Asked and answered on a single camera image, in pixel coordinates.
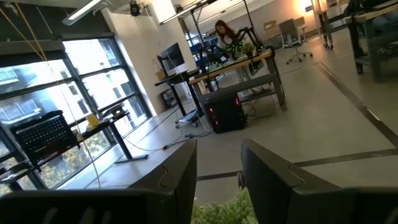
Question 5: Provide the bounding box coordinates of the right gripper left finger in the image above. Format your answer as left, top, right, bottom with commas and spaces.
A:
0, 139, 198, 224

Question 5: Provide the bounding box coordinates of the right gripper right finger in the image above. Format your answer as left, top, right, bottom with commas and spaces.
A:
240, 138, 398, 224

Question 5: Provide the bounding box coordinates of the artificial potted plant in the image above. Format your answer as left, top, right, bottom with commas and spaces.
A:
190, 186, 259, 224

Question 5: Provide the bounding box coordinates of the black window-side desk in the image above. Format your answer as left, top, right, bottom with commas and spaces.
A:
0, 111, 150, 184

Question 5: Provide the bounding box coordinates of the black computer tower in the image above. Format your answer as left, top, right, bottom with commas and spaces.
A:
203, 94, 249, 135

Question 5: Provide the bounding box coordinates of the yellow bin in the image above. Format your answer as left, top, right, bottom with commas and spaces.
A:
85, 113, 101, 129

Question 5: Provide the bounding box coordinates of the wooden background robot table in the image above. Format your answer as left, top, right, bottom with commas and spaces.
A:
188, 47, 289, 113

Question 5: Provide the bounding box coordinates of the black monitor stand desk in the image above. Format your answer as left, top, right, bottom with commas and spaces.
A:
154, 68, 205, 129

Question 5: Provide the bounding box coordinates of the black keyboard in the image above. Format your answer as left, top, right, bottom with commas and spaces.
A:
10, 110, 81, 165

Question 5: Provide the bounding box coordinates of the large glass window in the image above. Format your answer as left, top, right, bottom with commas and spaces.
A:
0, 36, 154, 191

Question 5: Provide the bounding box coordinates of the black monitor on stand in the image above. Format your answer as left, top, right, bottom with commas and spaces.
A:
156, 42, 187, 77

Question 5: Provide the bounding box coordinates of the small background plant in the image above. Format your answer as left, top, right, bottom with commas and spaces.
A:
241, 42, 256, 57

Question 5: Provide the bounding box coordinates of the grey office chair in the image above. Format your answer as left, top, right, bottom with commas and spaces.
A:
277, 17, 314, 65

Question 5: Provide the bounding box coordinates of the person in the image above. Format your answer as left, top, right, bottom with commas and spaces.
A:
213, 19, 264, 94

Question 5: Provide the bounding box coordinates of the dark background workbench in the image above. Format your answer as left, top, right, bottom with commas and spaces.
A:
344, 0, 398, 82

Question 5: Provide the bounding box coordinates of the long ceiling light fixture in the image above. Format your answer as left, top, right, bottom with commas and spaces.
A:
61, 0, 104, 27

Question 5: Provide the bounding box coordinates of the black floor cable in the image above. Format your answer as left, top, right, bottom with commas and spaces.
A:
162, 131, 215, 151

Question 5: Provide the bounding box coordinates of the black background robot frame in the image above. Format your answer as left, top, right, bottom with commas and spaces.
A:
189, 0, 261, 50

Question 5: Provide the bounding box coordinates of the black ceiling camera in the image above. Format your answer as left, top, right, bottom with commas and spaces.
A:
128, 1, 142, 17

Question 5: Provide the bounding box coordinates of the yellow hanging cord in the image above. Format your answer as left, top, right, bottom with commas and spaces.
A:
14, 2, 49, 62
0, 6, 44, 62

